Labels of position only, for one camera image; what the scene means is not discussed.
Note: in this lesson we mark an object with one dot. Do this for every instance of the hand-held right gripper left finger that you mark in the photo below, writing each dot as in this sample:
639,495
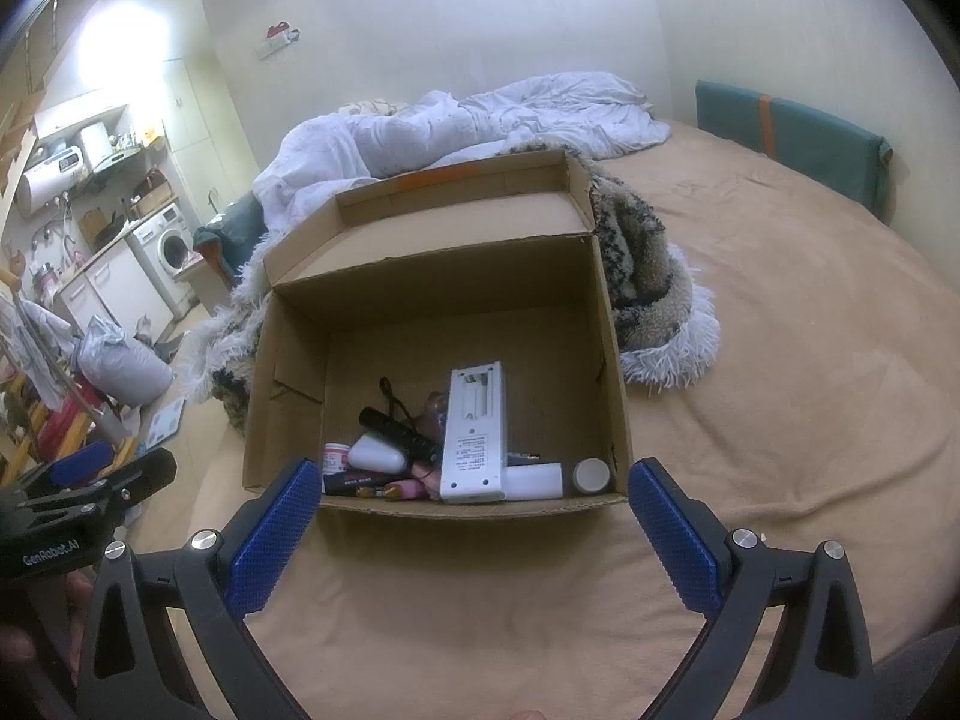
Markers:
274,540

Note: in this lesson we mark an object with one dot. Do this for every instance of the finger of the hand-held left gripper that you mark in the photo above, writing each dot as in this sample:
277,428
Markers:
79,461
135,476

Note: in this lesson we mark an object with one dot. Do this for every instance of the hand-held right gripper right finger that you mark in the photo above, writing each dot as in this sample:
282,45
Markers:
675,540

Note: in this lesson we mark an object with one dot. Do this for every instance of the black cylinder red label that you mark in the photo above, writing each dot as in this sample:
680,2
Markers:
360,481

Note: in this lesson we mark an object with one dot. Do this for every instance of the white pill bottle red label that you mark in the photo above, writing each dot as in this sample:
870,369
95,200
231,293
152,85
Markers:
337,457

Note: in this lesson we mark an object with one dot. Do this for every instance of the white capped bottle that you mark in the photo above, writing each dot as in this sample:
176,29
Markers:
592,474

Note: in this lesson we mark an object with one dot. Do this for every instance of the white rounded power bank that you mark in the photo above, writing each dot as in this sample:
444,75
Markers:
379,454

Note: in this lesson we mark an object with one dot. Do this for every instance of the white charger adapter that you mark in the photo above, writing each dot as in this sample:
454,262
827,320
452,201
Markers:
536,481

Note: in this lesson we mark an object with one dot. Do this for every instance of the pink heart-shaped item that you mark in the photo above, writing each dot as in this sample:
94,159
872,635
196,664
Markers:
424,471

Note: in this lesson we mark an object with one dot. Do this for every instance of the brown plastic item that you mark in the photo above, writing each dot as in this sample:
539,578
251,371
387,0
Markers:
435,406

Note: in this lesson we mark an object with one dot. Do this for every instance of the white rectangular device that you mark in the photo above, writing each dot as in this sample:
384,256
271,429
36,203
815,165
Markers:
472,435

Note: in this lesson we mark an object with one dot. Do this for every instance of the brown cardboard box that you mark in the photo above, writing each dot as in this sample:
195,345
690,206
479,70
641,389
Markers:
450,330

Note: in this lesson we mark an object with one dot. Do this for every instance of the person's left hand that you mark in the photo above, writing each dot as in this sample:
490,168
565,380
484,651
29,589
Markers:
71,600

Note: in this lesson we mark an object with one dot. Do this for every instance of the floor scale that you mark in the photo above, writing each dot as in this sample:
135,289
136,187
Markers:
165,424

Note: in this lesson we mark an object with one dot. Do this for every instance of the white stuffed bag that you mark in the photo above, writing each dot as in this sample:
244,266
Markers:
120,371

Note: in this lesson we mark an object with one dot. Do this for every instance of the hanging white garment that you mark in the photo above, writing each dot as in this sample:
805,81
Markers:
30,345

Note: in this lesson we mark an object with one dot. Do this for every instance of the white kitchen cabinet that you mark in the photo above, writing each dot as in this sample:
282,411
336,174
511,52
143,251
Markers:
112,285

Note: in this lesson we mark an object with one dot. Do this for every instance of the beige low table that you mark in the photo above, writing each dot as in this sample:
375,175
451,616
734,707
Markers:
196,277

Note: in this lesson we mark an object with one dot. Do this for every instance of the white washing machine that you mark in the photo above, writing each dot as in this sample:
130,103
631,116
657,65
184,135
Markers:
169,244

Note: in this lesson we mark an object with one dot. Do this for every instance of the shaggy patterned blanket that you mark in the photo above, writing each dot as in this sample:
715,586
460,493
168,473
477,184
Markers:
645,292

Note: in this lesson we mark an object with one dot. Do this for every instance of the dark green cloth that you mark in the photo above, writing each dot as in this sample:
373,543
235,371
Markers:
232,229

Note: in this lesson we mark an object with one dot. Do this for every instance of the person's grey trousers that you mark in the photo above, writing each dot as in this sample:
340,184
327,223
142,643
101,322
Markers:
922,675

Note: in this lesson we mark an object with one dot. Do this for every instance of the white water heater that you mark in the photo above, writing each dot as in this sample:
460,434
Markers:
52,176

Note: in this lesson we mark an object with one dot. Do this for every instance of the white range hood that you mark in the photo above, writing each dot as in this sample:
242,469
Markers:
112,157

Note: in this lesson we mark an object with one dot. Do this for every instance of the teal pillow with orange stripe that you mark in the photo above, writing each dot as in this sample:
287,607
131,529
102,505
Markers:
795,142

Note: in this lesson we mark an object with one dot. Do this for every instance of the white duvet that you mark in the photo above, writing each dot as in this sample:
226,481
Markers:
420,135

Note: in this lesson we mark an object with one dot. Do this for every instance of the yellow wooden frame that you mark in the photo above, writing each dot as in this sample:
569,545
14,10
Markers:
45,427

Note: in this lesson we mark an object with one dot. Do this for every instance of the wall hook with red item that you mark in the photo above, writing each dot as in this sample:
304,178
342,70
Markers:
279,34

